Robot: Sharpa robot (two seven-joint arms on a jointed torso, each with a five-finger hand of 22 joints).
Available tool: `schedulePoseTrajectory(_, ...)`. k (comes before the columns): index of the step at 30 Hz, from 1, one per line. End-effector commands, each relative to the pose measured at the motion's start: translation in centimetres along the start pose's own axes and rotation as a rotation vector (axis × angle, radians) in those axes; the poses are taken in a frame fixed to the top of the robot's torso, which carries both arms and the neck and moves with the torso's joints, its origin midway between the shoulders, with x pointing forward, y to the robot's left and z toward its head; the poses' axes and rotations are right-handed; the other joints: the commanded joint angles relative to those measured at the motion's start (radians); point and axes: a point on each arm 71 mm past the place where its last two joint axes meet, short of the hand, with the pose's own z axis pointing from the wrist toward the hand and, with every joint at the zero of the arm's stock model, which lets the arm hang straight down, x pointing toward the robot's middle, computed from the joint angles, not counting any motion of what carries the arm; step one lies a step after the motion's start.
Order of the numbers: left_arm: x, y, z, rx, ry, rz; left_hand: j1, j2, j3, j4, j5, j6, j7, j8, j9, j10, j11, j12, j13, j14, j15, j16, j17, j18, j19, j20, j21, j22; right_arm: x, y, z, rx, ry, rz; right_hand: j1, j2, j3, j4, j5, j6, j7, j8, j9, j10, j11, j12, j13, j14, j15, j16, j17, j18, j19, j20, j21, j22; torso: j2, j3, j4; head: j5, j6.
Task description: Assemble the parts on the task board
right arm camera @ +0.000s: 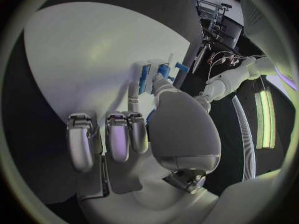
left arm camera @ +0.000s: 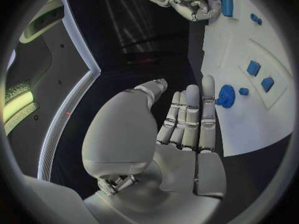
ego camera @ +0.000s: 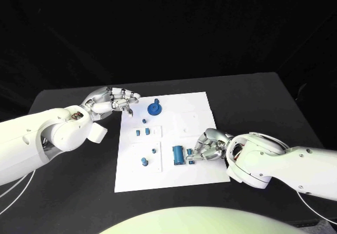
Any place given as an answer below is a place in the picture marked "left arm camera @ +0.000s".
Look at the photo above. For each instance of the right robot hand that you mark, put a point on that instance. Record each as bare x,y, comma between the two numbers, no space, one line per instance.
196,5

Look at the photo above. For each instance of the large blue block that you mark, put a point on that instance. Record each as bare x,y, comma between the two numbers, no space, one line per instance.
226,3

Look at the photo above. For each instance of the small blue peg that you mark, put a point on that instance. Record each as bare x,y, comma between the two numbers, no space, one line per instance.
243,91

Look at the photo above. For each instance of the blue gear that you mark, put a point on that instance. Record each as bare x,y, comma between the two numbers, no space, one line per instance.
225,96

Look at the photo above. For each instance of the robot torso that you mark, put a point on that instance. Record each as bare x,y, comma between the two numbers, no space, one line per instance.
46,74

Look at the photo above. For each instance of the white task board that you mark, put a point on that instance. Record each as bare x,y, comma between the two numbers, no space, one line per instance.
247,82

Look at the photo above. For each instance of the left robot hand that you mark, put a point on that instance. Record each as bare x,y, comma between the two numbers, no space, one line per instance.
121,127

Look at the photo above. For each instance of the blue plug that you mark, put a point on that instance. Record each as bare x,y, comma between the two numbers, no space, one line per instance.
255,19

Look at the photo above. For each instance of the blue square block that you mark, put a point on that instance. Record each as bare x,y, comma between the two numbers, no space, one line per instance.
253,68
267,84

